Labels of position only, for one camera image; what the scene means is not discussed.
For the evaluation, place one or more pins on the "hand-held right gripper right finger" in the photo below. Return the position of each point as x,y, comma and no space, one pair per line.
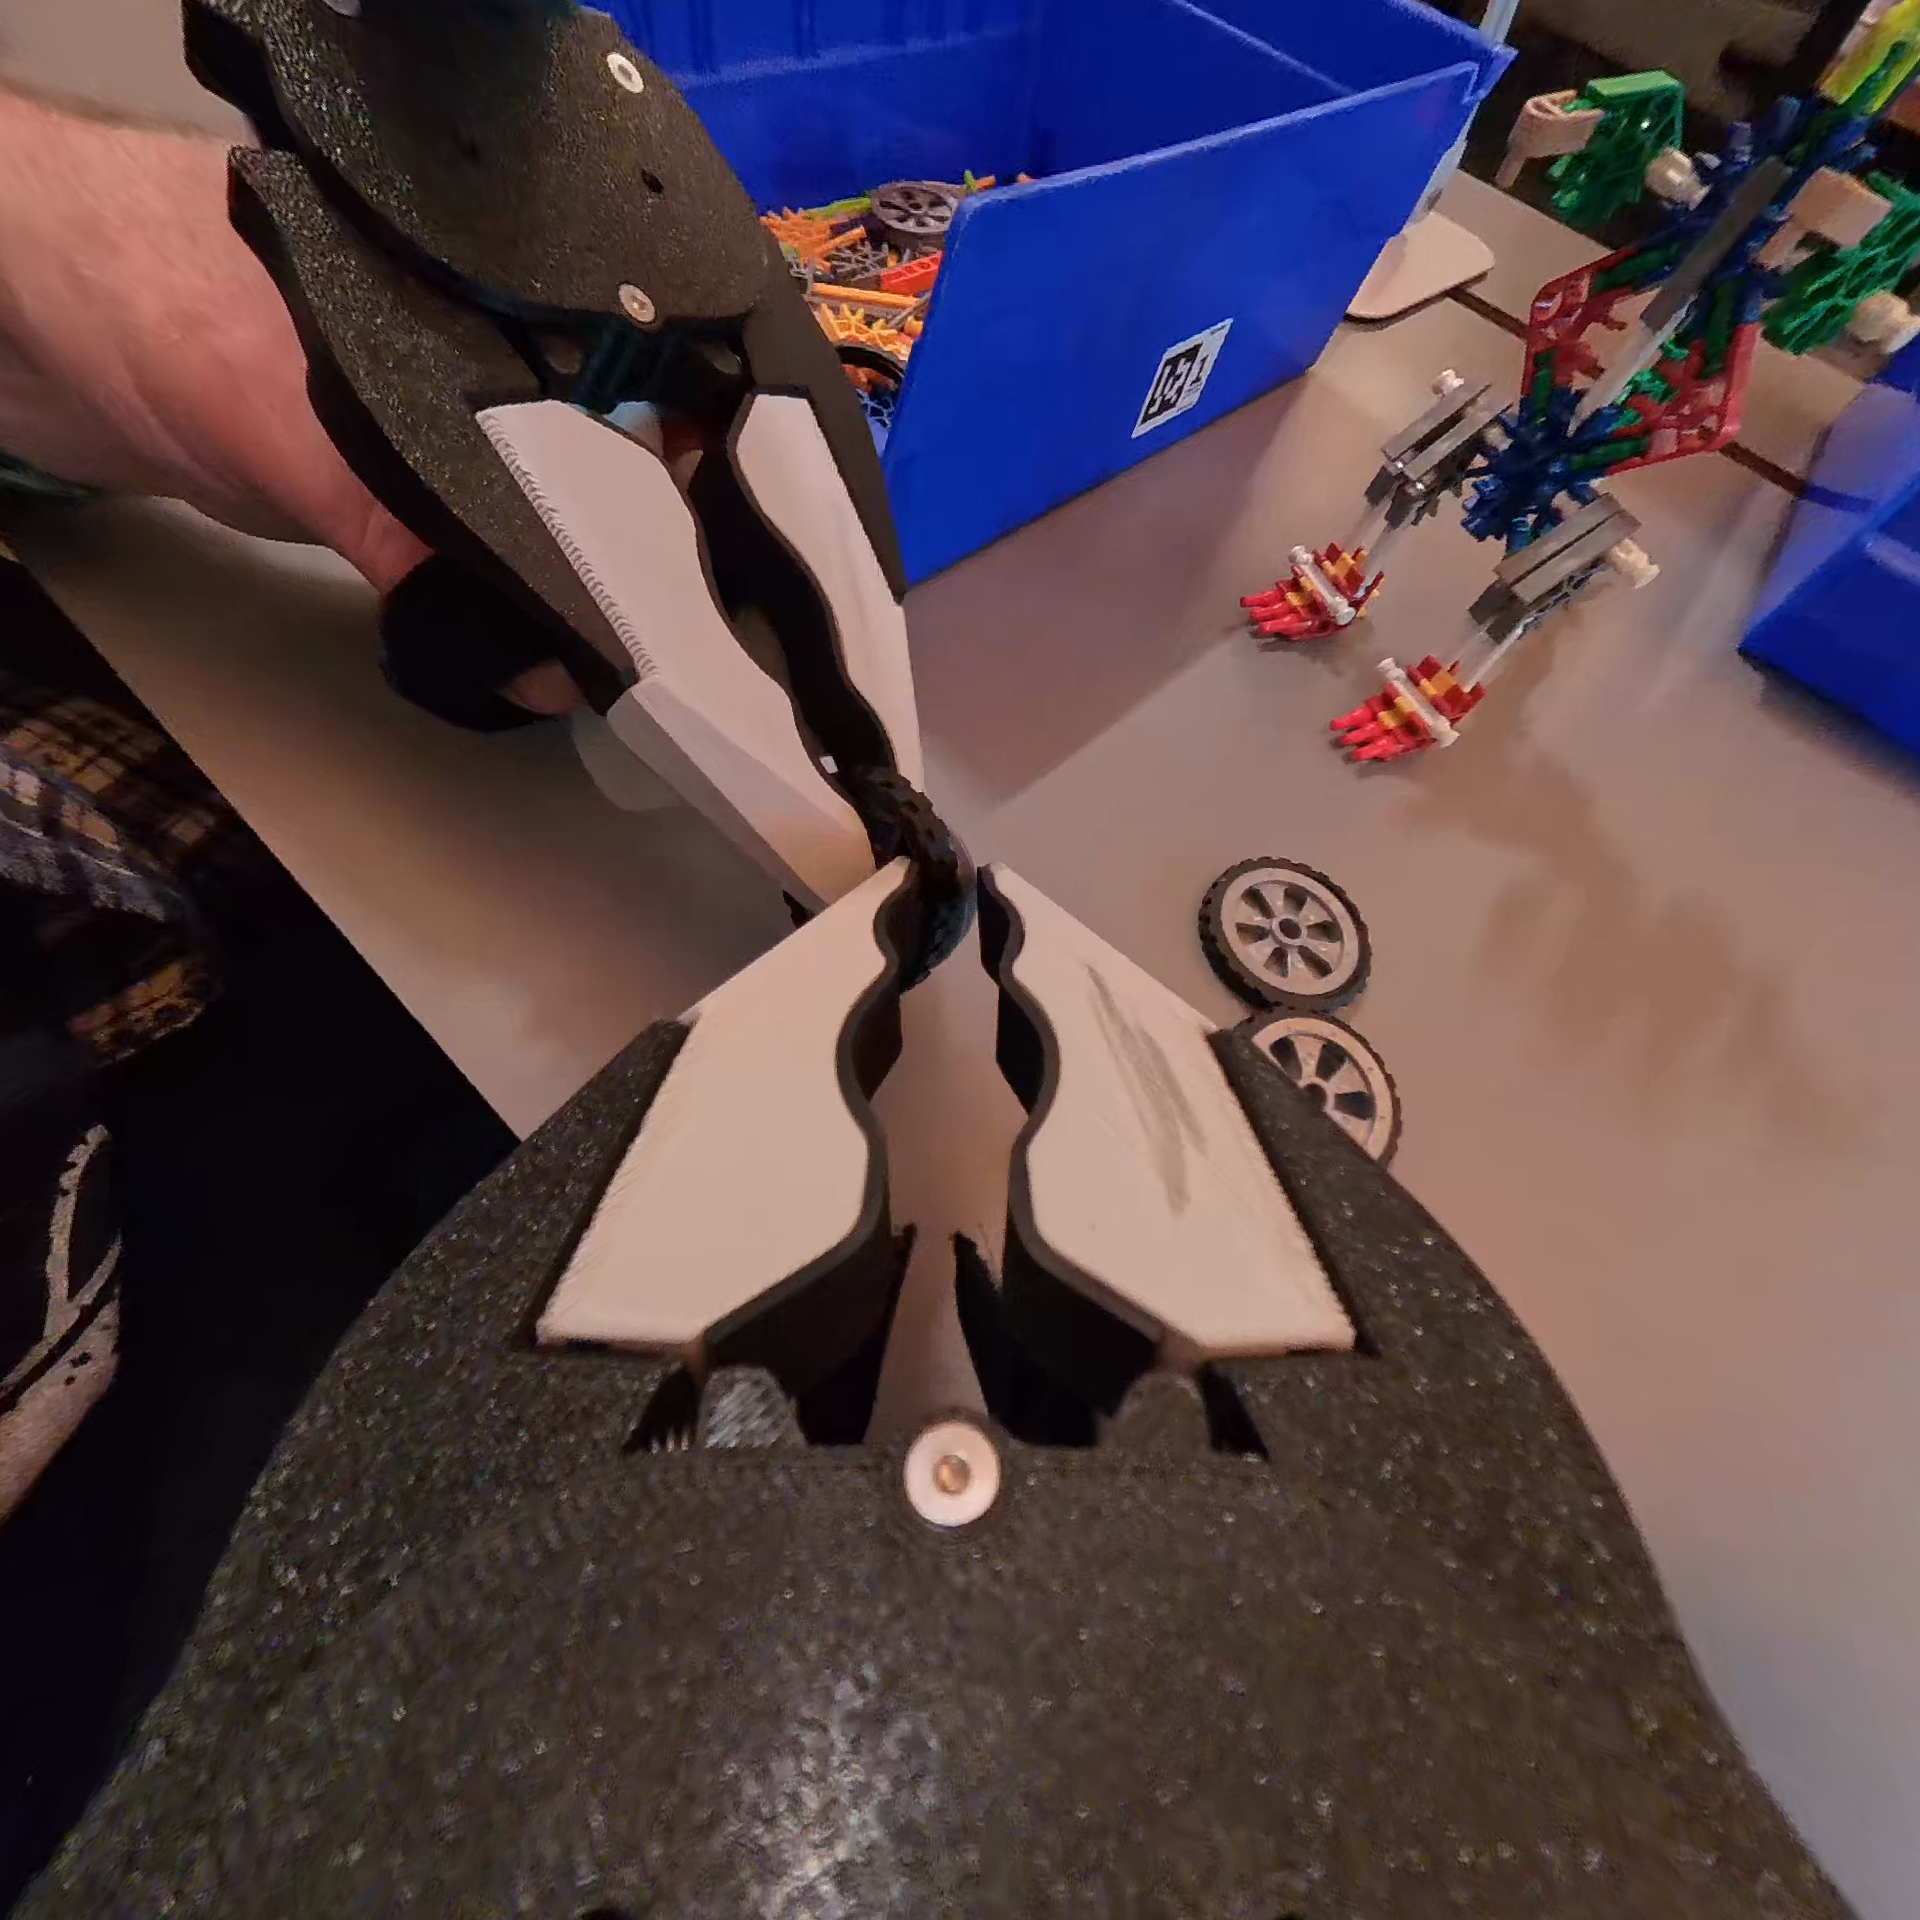
1155,1184

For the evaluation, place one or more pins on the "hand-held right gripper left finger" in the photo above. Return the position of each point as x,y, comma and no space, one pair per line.
720,1170

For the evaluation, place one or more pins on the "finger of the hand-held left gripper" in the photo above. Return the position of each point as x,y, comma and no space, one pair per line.
855,628
655,602

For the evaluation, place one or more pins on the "grey toy wheel black tyre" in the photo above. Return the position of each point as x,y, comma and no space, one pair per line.
1245,902
1334,1074
917,849

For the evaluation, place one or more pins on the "person's left hand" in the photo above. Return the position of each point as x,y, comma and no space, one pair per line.
164,332

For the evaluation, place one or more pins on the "pile of colourful construction pieces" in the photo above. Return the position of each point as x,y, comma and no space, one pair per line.
855,261

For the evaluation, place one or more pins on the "blue plastic bin white tag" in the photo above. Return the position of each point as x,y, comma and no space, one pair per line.
1080,300

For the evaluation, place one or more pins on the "person's plaid shirt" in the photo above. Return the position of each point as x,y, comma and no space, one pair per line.
91,841

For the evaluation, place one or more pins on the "person's dark printed t-shirt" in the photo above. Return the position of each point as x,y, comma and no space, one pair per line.
69,1320

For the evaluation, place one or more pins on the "colourful construction toy figure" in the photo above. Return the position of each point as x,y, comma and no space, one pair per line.
1547,466

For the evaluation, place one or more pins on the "plain blue plastic bin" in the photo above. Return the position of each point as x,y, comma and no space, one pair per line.
1845,602

